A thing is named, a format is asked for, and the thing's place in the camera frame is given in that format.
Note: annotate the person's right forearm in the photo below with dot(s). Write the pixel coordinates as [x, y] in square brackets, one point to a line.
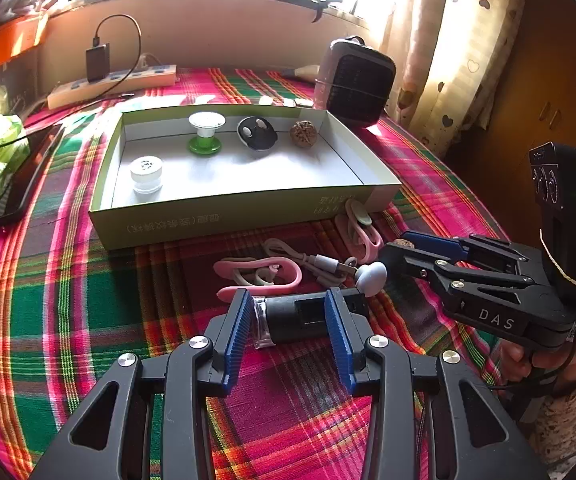
[573, 425]

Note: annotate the black oval disc metal dots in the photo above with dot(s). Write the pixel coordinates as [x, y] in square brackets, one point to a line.
[263, 142]

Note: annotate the small white round jar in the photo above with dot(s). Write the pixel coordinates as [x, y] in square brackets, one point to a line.
[145, 175]

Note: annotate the pink green plaid blanket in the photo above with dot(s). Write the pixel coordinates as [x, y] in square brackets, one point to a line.
[93, 310]

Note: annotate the person's right hand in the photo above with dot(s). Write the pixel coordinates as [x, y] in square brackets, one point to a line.
[515, 367]

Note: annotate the heart print curtain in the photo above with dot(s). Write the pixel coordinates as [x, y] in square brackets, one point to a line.
[468, 35]

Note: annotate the black charger adapter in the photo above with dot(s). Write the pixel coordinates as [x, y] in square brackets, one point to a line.
[98, 62]

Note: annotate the white green spool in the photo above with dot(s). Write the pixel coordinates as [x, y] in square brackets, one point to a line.
[205, 145]

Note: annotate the brown walnut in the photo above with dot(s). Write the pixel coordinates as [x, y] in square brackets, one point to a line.
[303, 132]
[403, 245]

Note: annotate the wooden cabinet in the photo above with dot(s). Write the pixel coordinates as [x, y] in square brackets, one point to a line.
[558, 100]

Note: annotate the pink case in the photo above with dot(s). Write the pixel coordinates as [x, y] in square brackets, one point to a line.
[268, 291]

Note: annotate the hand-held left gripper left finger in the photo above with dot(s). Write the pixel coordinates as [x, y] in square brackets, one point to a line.
[235, 340]

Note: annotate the black smartphone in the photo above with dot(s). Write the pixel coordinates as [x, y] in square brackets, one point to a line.
[18, 185]

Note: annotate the black rectangular device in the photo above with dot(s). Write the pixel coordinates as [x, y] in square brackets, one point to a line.
[293, 315]

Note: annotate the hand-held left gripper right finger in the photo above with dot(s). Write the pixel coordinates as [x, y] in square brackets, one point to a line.
[340, 340]

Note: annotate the shallow green white cardboard box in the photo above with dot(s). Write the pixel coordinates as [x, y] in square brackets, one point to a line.
[248, 180]

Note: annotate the grey space heater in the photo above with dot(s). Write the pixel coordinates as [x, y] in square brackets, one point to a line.
[355, 85]

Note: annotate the white power strip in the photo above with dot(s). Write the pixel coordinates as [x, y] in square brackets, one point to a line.
[158, 76]

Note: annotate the black window latch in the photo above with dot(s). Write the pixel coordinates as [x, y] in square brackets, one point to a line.
[325, 5]

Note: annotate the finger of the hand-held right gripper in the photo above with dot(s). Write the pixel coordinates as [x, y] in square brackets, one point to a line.
[433, 242]
[418, 265]

